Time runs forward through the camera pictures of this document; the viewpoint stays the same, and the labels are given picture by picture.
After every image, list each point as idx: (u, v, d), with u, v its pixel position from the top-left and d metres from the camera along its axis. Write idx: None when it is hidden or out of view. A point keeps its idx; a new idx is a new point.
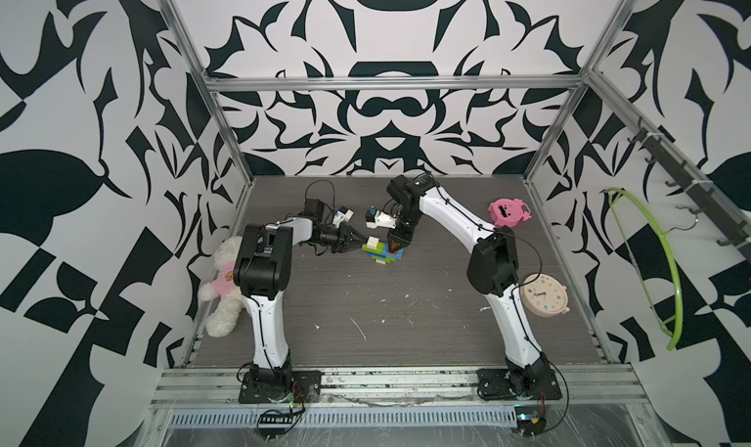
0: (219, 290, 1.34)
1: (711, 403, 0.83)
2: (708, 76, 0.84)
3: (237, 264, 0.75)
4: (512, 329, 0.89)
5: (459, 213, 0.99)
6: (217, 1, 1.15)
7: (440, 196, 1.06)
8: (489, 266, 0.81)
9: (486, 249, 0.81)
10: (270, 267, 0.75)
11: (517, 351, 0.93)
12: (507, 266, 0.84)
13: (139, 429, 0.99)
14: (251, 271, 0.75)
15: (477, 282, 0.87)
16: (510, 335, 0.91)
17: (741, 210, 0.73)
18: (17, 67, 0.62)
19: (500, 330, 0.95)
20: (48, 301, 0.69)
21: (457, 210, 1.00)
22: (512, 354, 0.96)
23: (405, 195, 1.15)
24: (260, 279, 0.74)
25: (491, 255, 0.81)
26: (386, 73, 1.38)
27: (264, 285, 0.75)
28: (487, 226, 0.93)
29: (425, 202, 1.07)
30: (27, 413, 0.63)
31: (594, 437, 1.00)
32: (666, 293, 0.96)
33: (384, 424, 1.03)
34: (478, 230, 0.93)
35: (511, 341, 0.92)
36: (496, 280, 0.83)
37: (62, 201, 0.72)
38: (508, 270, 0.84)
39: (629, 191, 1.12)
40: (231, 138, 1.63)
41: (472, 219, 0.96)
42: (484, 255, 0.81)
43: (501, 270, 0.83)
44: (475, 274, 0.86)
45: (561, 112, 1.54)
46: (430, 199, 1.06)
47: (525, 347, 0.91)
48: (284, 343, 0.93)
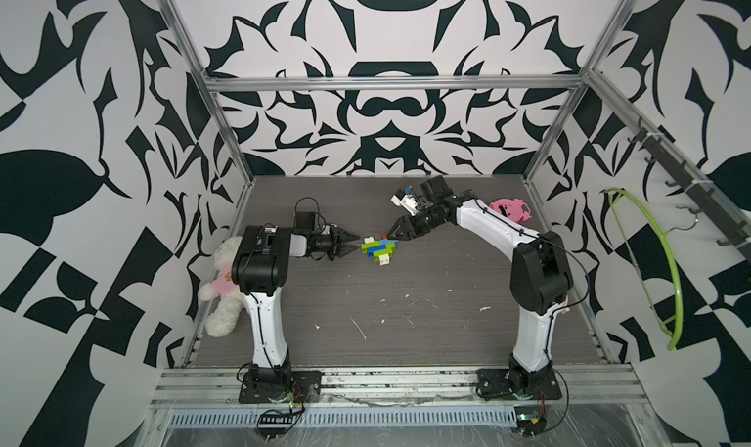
0: (219, 289, 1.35)
1: (711, 403, 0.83)
2: (708, 76, 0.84)
3: (234, 260, 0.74)
4: (537, 340, 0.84)
5: (499, 221, 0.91)
6: (216, 0, 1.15)
7: (477, 206, 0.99)
8: (533, 273, 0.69)
9: (529, 255, 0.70)
10: (267, 264, 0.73)
11: (533, 360, 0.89)
12: (557, 281, 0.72)
13: (139, 430, 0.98)
14: (248, 269, 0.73)
15: (524, 299, 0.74)
16: (533, 345, 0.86)
17: (741, 210, 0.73)
18: (18, 67, 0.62)
19: (520, 334, 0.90)
20: (49, 301, 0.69)
21: (498, 218, 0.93)
22: (521, 357, 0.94)
23: (442, 208, 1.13)
24: (258, 274, 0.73)
25: (534, 260, 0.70)
26: (387, 73, 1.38)
27: (262, 282, 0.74)
28: (529, 232, 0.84)
29: (463, 212, 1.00)
30: (27, 412, 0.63)
31: (594, 437, 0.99)
32: (666, 293, 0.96)
33: (384, 424, 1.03)
34: (519, 236, 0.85)
35: (528, 349, 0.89)
36: (546, 297, 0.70)
37: (63, 201, 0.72)
38: (557, 284, 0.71)
39: (628, 191, 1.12)
40: (231, 138, 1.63)
41: (513, 225, 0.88)
42: (525, 259, 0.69)
43: (552, 287, 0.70)
44: (521, 288, 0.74)
45: (561, 112, 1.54)
46: (467, 208, 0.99)
47: (542, 356, 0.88)
48: (284, 342, 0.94)
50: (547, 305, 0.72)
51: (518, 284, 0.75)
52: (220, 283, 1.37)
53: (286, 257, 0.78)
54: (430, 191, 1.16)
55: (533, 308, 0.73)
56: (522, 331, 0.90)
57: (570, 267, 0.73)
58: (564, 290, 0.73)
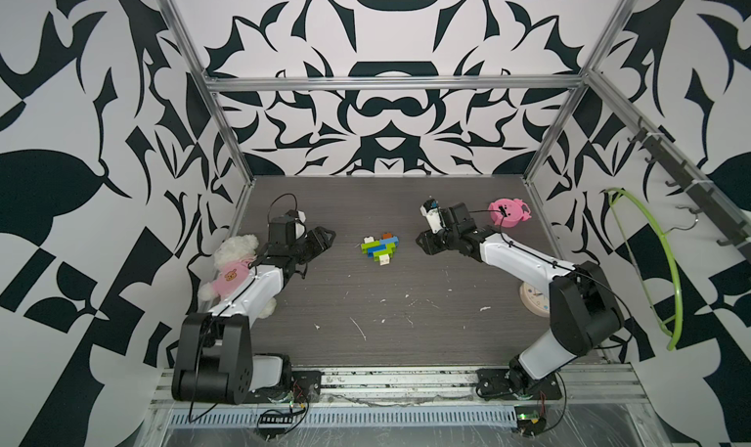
0: (219, 290, 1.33)
1: (711, 403, 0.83)
2: (708, 76, 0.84)
3: (177, 377, 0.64)
4: (555, 358, 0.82)
5: (529, 254, 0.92)
6: (216, 1, 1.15)
7: (503, 240, 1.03)
8: (576, 311, 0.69)
9: (570, 292, 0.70)
10: (221, 377, 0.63)
11: (542, 368, 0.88)
12: (606, 320, 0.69)
13: (140, 430, 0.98)
14: (199, 383, 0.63)
15: (568, 340, 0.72)
16: (548, 361, 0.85)
17: (741, 210, 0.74)
18: (17, 67, 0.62)
19: (536, 346, 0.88)
20: (49, 301, 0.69)
21: (528, 254, 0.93)
22: (526, 364, 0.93)
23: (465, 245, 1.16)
24: (211, 390, 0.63)
25: (575, 297, 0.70)
26: (387, 73, 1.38)
27: (218, 395, 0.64)
28: (563, 263, 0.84)
29: (488, 247, 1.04)
30: (28, 412, 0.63)
31: (594, 437, 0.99)
32: (666, 292, 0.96)
33: (384, 424, 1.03)
34: (552, 267, 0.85)
35: (537, 358, 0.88)
36: (593, 337, 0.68)
37: (63, 201, 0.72)
38: (606, 323, 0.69)
39: (628, 191, 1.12)
40: (231, 138, 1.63)
41: (545, 257, 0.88)
42: (566, 297, 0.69)
43: (599, 326, 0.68)
44: (565, 329, 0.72)
45: (561, 112, 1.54)
46: (492, 243, 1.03)
47: (550, 369, 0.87)
48: (270, 366, 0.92)
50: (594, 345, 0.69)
51: (561, 325, 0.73)
52: (219, 284, 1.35)
53: (244, 358, 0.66)
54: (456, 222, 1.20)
55: (582, 351, 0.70)
56: (537, 347, 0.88)
57: (616, 302, 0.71)
58: (613, 329, 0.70)
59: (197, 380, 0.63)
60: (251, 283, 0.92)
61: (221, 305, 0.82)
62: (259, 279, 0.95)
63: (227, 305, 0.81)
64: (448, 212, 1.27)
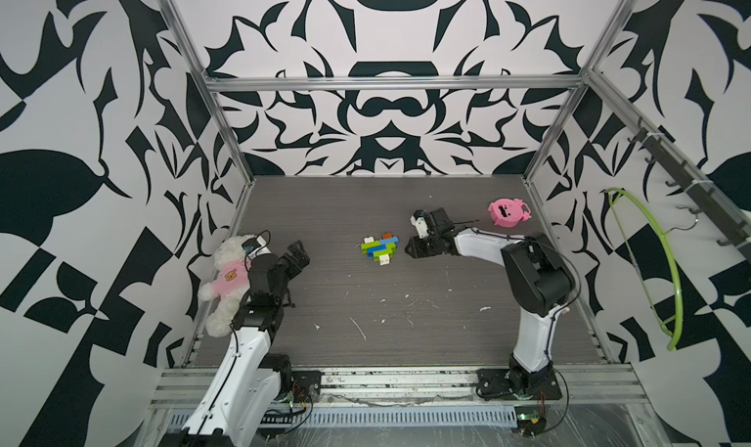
0: (220, 289, 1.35)
1: (712, 403, 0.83)
2: (708, 76, 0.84)
3: None
4: (538, 340, 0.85)
5: (488, 235, 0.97)
6: (216, 1, 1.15)
7: (470, 229, 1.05)
8: (523, 272, 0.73)
9: (516, 253, 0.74)
10: None
11: (532, 357, 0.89)
12: (555, 280, 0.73)
13: (139, 430, 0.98)
14: None
15: (525, 302, 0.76)
16: (533, 345, 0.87)
17: (741, 210, 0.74)
18: (17, 67, 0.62)
19: (520, 335, 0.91)
20: (49, 301, 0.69)
21: (490, 235, 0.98)
22: (521, 357, 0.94)
23: (443, 243, 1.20)
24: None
25: (522, 259, 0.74)
26: (387, 73, 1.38)
27: None
28: (516, 237, 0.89)
29: (461, 239, 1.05)
30: (28, 412, 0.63)
31: (594, 437, 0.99)
32: (666, 292, 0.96)
33: (384, 424, 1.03)
34: (508, 242, 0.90)
35: (528, 349, 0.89)
36: (545, 294, 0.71)
37: (63, 201, 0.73)
38: (556, 282, 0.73)
39: (629, 191, 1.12)
40: (231, 138, 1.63)
41: (501, 235, 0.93)
42: (513, 258, 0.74)
43: (550, 284, 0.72)
44: (520, 292, 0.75)
45: (561, 112, 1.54)
46: (463, 235, 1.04)
47: (542, 357, 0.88)
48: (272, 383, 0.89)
50: (549, 304, 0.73)
51: (516, 289, 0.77)
52: (219, 284, 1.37)
53: None
54: (433, 223, 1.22)
55: (537, 311, 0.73)
56: (523, 336, 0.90)
57: (564, 262, 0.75)
58: (565, 288, 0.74)
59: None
60: (232, 366, 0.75)
61: (196, 414, 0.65)
62: (241, 357, 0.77)
63: (205, 413, 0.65)
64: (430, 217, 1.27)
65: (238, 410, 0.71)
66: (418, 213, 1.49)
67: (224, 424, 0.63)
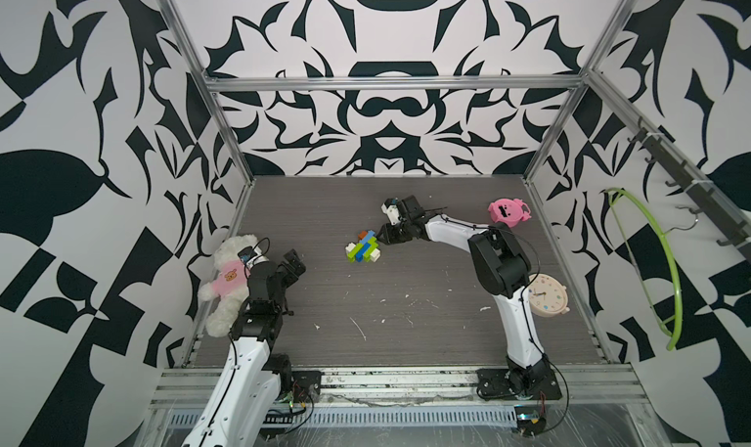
0: (220, 290, 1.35)
1: (712, 403, 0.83)
2: (708, 77, 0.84)
3: None
4: (520, 332, 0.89)
5: (456, 225, 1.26)
6: (216, 1, 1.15)
7: (441, 218, 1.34)
8: (488, 260, 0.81)
9: (482, 244, 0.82)
10: None
11: (520, 351, 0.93)
12: (513, 264, 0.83)
13: (139, 430, 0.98)
14: None
15: (489, 286, 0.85)
16: (516, 335, 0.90)
17: (741, 210, 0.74)
18: (17, 67, 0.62)
19: (507, 331, 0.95)
20: (49, 301, 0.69)
21: (458, 224, 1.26)
22: (513, 354, 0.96)
23: (415, 228, 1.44)
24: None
25: (487, 248, 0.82)
26: (387, 73, 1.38)
27: None
28: (480, 227, 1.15)
29: (430, 226, 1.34)
30: (27, 412, 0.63)
31: (594, 437, 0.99)
32: (666, 293, 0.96)
33: (384, 424, 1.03)
34: (474, 230, 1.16)
35: (517, 343, 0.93)
36: (505, 278, 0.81)
37: (63, 201, 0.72)
38: (514, 266, 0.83)
39: (629, 191, 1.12)
40: (231, 138, 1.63)
41: (467, 224, 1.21)
42: (479, 249, 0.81)
43: (508, 268, 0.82)
44: (483, 276, 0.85)
45: (561, 112, 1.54)
46: (432, 222, 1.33)
47: (530, 348, 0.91)
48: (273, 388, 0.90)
50: (508, 286, 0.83)
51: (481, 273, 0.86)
52: (219, 284, 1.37)
53: None
54: (406, 210, 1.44)
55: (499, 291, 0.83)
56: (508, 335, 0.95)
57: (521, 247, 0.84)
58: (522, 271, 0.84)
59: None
60: (231, 378, 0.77)
61: (196, 430, 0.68)
62: (240, 370, 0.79)
63: (204, 429, 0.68)
64: (403, 204, 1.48)
65: (238, 423, 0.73)
66: (389, 201, 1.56)
67: (222, 440, 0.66)
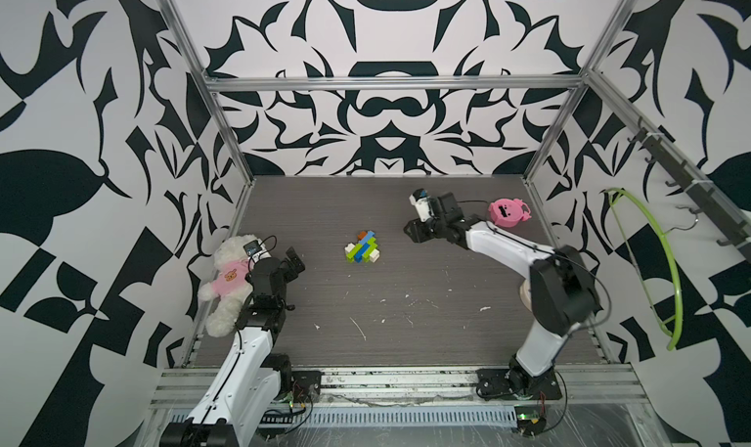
0: (220, 289, 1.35)
1: (712, 404, 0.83)
2: (708, 77, 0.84)
3: None
4: (549, 354, 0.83)
5: (509, 240, 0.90)
6: (216, 1, 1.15)
7: (488, 227, 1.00)
8: (552, 290, 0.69)
9: (547, 271, 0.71)
10: None
11: (537, 363, 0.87)
12: (583, 301, 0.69)
13: (139, 430, 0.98)
14: None
15: (548, 322, 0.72)
16: (543, 355, 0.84)
17: (741, 210, 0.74)
18: (17, 67, 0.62)
19: (530, 340, 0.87)
20: (49, 302, 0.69)
21: (509, 239, 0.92)
22: (525, 361, 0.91)
23: (451, 233, 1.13)
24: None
25: (553, 278, 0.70)
26: (387, 73, 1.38)
27: None
28: (543, 247, 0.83)
29: (472, 236, 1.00)
30: (27, 413, 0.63)
31: (594, 437, 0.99)
32: (666, 293, 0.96)
33: (384, 424, 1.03)
34: (534, 251, 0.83)
35: (536, 357, 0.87)
36: (570, 316, 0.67)
37: (63, 201, 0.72)
38: (585, 303, 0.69)
39: (629, 191, 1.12)
40: (231, 138, 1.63)
41: (524, 242, 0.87)
42: (545, 277, 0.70)
43: (577, 306, 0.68)
44: (544, 310, 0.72)
45: (561, 112, 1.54)
46: (476, 231, 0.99)
47: (547, 364, 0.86)
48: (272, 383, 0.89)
50: (571, 325, 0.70)
51: (540, 304, 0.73)
52: (218, 284, 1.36)
53: None
54: (442, 211, 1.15)
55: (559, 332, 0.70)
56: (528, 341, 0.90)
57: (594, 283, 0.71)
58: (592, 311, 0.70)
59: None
60: (237, 360, 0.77)
61: (200, 406, 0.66)
62: (244, 353, 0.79)
63: (209, 404, 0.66)
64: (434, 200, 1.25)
65: (240, 405, 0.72)
66: (419, 194, 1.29)
67: (228, 415, 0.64)
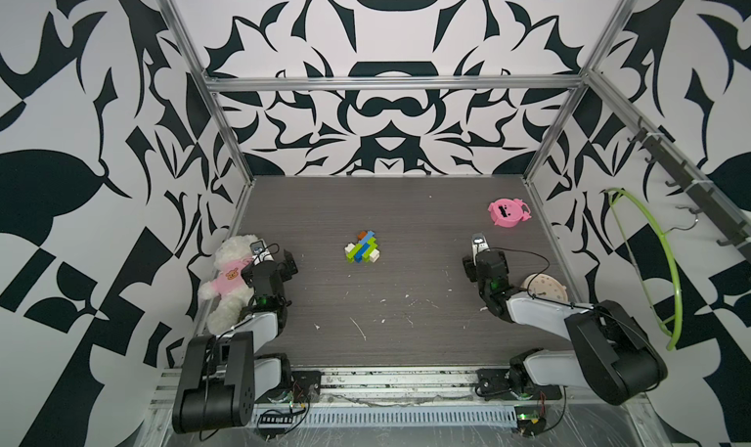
0: (220, 288, 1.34)
1: (712, 403, 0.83)
2: (708, 77, 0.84)
3: (178, 400, 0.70)
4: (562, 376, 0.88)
5: (548, 302, 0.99)
6: (216, 1, 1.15)
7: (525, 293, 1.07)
8: (596, 348, 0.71)
9: (585, 327, 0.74)
10: (226, 395, 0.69)
11: (547, 378, 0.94)
12: (634, 362, 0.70)
13: (139, 430, 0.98)
14: (203, 404, 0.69)
15: (601, 387, 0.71)
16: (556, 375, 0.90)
17: (741, 210, 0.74)
18: (16, 67, 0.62)
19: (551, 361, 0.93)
20: (49, 302, 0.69)
21: (546, 302, 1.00)
22: (532, 367, 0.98)
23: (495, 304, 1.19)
24: (220, 413, 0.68)
25: (594, 334, 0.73)
26: (387, 73, 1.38)
27: (223, 419, 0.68)
28: (582, 305, 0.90)
29: (514, 305, 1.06)
30: (27, 413, 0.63)
31: (594, 437, 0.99)
32: (666, 293, 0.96)
33: (384, 424, 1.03)
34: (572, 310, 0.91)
35: (547, 372, 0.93)
36: (627, 380, 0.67)
37: (63, 201, 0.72)
38: (637, 365, 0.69)
39: (629, 191, 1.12)
40: (231, 138, 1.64)
41: (562, 302, 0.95)
42: (583, 333, 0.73)
43: (630, 369, 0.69)
44: (596, 373, 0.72)
45: (561, 112, 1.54)
46: (517, 299, 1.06)
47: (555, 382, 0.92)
48: (274, 368, 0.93)
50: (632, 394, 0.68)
51: (591, 371, 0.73)
52: (219, 282, 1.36)
53: (245, 379, 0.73)
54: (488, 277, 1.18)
55: (619, 399, 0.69)
56: (551, 360, 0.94)
57: (647, 343, 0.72)
58: (651, 375, 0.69)
59: (203, 406, 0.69)
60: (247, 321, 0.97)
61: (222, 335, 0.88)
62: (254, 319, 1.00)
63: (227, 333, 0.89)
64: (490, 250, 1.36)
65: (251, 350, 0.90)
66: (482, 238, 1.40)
67: None
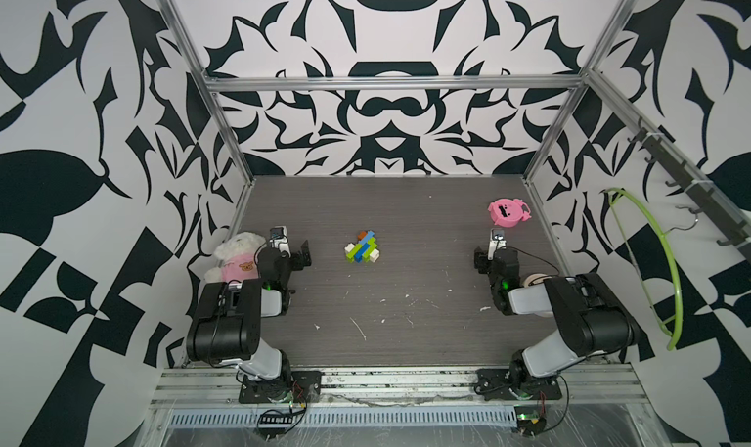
0: (228, 274, 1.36)
1: (712, 404, 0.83)
2: (708, 77, 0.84)
3: (189, 335, 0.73)
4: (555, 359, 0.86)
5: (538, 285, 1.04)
6: (216, 1, 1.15)
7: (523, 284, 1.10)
8: (566, 299, 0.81)
9: (560, 284, 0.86)
10: (235, 329, 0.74)
11: (543, 367, 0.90)
12: (603, 316, 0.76)
13: (140, 430, 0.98)
14: (212, 336, 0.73)
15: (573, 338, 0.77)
16: (550, 359, 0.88)
17: (741, 210, 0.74)
18: (16, 67, 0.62)
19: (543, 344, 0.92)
20: (49, 302, 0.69)
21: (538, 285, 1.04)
22: (529, 360, 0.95)
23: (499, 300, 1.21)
24: (227, 345, 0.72)
25: (565, 290, 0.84)
26: (387, 73, 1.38)
27: (231, 350, 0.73)
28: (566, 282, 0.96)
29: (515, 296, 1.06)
30: (27, 414, 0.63)
31: (594, 437, 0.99)
32: (666, 293, 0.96)
33: (384, 424, 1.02)
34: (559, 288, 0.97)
35: (542, 359, 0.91)
36: (592, 327, 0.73)
37: (63, 201, 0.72)
38: (603, 318, 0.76)
39: (629, 191, 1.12)
40: (231, 138, 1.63)
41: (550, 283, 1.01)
42: (556, 286, 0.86)
43: (598, 319, 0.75)
44: (568, 328, 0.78)
45: (561, 112, 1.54)
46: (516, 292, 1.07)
47: (551, 371, 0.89)
48: (275, 357, 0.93)
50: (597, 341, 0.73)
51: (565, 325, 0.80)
52: (229, 270, 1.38)
53: (252, 320, 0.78)
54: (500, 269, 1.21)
55: (584, 349, 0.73)
56: (542, 344, 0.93)
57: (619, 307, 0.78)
58: (620, 330, 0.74)
59: (211, 338, 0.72)
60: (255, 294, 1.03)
61: None
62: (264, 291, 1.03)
63: None
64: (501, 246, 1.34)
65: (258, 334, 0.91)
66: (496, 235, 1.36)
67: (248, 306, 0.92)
